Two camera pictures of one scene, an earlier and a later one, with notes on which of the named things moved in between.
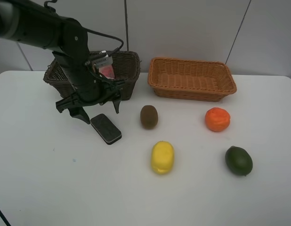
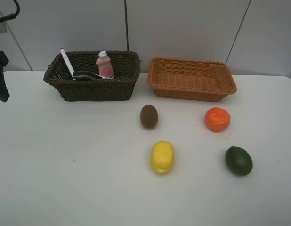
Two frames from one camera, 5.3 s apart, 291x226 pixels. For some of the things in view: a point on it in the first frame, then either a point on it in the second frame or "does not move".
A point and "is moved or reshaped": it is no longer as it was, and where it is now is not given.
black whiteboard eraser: [105, 129] is moved or reshaped
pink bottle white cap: [108, 70] is moved or reshaped
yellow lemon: [163, 157] does not move
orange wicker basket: [190, 80] does not move
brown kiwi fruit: [149, 117] does not move
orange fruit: [217, 119] does not move
